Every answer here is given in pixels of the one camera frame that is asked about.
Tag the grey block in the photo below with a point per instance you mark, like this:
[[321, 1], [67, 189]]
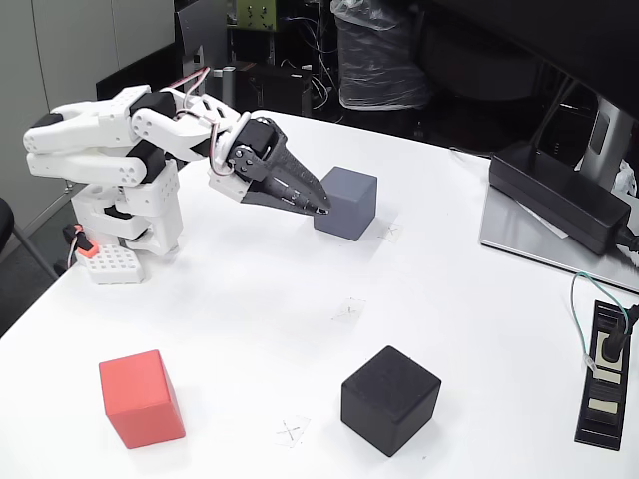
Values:
[[349, 204]]

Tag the black block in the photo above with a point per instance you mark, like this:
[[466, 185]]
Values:
[[389, 404]]

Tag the black computer case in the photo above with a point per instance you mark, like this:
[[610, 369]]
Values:
[[274, 90]]

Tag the white perforated table clamp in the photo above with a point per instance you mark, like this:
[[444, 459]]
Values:
[[117, 267]]

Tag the plastic wrapped black bin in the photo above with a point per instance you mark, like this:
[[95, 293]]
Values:
[[374, 60]]

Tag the orange connector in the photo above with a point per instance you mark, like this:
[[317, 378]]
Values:
[[86, 248]]

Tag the green box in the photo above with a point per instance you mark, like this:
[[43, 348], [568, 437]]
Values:
[[254, 15]]

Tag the black chair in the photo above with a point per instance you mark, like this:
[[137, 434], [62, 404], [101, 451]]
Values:
[[5, 224]]

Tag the silver monitor stand base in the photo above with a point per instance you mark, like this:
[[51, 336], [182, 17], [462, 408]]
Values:
[[509, 229]]

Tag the red block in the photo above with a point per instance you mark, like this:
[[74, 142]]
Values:
[[140, 399]]

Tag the black power adapter brick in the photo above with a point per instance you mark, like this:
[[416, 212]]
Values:
[[549, 194]]

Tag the black monitor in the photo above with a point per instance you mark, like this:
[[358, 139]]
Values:
[[549, 30]]

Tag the silver monitor stand column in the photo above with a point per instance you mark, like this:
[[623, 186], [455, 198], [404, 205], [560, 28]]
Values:
[[604, 135]]

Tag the white plastic bag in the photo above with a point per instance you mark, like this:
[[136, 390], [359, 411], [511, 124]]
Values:
[[626, 179]]

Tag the black plug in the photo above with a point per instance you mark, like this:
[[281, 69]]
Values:
[[610, 346]]

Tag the black power strip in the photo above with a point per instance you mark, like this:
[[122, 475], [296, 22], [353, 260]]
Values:
[[599, 424]]

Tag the silver post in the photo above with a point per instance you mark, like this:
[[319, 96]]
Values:
[[227, 85]]

